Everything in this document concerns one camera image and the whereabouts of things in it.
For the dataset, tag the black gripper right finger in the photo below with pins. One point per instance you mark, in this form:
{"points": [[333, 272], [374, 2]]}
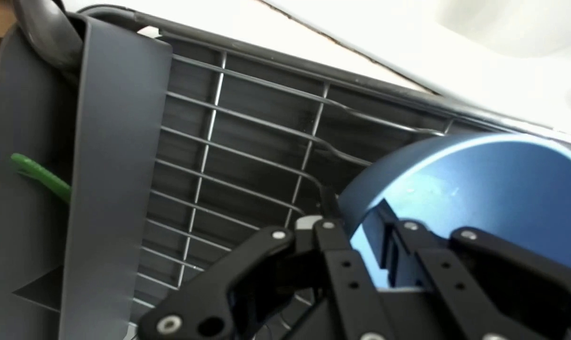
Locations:
{"points": [[439, 265]]}

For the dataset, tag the blue bowl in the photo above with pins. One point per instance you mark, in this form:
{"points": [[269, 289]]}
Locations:
{"points": [[518, 201]]}

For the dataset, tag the green plastic utensil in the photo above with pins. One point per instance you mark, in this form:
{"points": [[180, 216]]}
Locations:
{"points": [[40, 174]]}

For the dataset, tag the black plastic utensil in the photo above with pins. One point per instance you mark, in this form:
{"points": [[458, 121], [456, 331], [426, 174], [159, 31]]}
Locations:
{"points": [[46, 31]]}

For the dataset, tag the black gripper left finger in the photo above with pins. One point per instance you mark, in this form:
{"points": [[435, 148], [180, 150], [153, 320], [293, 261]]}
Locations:
{"points": [[335, 265]]}

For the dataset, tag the grey utensil holder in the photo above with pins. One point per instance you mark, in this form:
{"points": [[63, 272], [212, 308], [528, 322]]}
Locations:
{"points": [[115, 157]]}

